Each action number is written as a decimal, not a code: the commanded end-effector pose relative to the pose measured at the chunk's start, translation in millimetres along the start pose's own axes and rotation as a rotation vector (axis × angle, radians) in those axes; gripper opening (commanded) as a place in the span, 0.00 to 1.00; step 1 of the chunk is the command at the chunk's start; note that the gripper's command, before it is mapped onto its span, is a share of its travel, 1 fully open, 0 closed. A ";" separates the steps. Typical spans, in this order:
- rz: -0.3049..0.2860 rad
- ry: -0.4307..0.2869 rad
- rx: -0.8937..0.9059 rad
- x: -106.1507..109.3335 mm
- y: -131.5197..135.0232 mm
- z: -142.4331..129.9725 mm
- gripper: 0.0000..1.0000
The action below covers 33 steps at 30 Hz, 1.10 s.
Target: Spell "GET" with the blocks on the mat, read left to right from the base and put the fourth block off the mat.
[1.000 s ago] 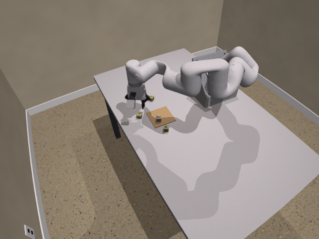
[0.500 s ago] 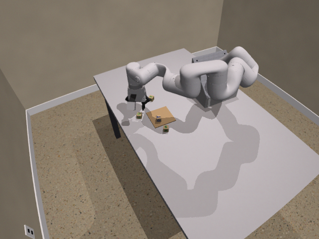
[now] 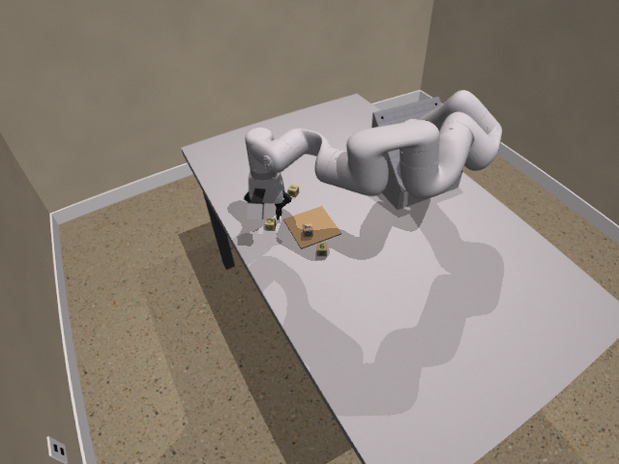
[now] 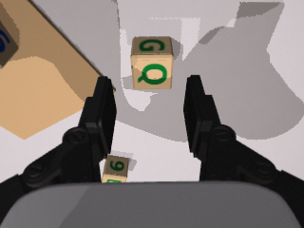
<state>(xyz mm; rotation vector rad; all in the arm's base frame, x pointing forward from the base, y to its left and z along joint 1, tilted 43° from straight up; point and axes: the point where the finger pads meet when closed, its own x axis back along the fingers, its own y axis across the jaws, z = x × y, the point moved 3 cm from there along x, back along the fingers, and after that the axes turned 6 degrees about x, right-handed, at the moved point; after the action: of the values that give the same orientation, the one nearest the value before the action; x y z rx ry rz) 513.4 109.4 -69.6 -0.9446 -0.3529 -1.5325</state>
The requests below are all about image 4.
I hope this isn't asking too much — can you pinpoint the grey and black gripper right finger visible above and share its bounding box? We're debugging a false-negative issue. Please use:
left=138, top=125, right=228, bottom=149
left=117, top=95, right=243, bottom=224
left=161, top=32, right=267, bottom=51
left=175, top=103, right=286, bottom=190
left=183, top=75, right=304, bottom=228

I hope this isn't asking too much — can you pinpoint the wooden letter block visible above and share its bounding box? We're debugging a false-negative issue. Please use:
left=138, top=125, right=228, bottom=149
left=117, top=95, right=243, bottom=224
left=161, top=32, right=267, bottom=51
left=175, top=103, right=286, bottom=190
left=130, top=37, right=174, bottom=89
left=0, top=21, right=19, bottom=69
left=102, top=155, right=129, bottom=182

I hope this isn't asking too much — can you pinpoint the tan flat mat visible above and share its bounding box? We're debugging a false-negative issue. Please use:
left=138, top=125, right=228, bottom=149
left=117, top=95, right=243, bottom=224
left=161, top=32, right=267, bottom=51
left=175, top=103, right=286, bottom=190
left=0, top=0, right=103, bottom=140

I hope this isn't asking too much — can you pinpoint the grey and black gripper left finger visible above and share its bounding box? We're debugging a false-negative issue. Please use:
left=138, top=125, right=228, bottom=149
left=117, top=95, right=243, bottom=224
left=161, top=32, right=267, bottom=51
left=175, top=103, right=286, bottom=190
left=0, top=76, right=117, bottom=224

